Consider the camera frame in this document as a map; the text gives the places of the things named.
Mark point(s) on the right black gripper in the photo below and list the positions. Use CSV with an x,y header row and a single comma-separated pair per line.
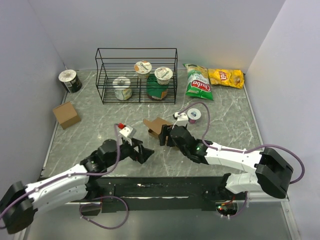
x,y
165,132

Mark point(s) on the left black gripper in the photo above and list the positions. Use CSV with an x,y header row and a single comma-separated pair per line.
x,y
143,153

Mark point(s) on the brown cardboard box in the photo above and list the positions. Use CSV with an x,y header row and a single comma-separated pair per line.
x,y
154,126

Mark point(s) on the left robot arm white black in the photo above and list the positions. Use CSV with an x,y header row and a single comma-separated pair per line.
x,y
21,203

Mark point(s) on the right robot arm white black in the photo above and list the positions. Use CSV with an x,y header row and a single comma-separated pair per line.
x,y
262,171

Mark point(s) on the small folded cardboard box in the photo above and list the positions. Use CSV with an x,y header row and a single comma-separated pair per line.
x,y
66,115

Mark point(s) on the small purple yogurt cup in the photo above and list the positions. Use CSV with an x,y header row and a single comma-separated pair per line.
x,y
193,115

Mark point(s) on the yogurt cup beige label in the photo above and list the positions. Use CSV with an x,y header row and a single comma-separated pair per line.
x,y
163,75

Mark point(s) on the green Chuba chips bag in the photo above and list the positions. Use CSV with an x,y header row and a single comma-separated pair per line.
x,y
198,84

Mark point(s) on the white lidded cup lower shelf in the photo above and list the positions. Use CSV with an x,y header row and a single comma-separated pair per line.
x,y
122,88

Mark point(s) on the yogurt cup orange label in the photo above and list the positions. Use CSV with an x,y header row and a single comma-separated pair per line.
x,y
143,69

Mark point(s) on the yellow Lays chips bag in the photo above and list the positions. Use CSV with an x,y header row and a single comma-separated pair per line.
x,y
226,77

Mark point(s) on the black can white lid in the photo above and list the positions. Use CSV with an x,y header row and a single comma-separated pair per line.
x,y
70,80

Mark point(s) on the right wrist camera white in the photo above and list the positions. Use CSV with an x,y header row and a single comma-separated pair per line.
x,y
181,119

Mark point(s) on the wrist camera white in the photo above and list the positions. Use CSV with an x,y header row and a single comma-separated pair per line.
x,y
181,119
127,132

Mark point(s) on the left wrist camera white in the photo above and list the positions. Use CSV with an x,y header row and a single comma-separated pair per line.
x,y
127,132

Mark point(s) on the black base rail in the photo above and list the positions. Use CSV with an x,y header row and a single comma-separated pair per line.
x,y
161,193

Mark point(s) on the black wire rack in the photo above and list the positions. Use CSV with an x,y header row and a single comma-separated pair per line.
x,y
112,63

